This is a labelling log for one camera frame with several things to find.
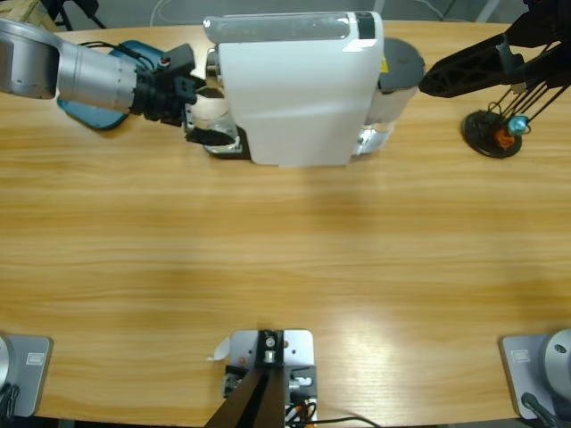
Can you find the white paper tab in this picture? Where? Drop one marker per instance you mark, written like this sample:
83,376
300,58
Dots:
220,350

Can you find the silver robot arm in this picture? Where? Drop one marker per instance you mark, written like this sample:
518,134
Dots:
67,67

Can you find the wooden crate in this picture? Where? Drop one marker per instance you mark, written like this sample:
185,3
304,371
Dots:
31,11

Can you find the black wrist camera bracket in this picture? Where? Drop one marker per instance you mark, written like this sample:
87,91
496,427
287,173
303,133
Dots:
178,60

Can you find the clear glass cup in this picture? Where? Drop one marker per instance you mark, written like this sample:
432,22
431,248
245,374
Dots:
214,116

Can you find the black chair frame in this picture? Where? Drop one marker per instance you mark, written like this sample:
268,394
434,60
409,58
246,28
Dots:
89,11

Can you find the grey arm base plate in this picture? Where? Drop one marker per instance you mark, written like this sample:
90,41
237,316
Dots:
522,370
31,370

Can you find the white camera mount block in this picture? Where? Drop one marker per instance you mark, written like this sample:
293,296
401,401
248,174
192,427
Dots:
296,348

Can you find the white capsule coffee machine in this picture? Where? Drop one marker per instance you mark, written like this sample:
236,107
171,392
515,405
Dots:
294,102

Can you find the orange coffee capsule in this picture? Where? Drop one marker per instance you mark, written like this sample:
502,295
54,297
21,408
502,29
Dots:
504,139

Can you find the teal plastic tray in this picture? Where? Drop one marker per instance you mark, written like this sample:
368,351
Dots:
89,118

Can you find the clear water tank grey lid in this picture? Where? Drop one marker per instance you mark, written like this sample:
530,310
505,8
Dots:
397,67

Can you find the blue coffee capsule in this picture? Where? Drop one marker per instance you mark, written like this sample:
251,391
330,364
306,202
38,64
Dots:
518,125

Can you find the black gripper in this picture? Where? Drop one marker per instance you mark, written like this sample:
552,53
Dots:
546,71
160,96

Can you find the grey metal pole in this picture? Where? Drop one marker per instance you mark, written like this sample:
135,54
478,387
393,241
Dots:
487,11

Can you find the black capsule holder with rods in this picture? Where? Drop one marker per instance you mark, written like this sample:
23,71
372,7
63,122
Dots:
484,136

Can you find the black camera post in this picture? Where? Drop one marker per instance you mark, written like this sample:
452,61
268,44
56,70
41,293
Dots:
263,392

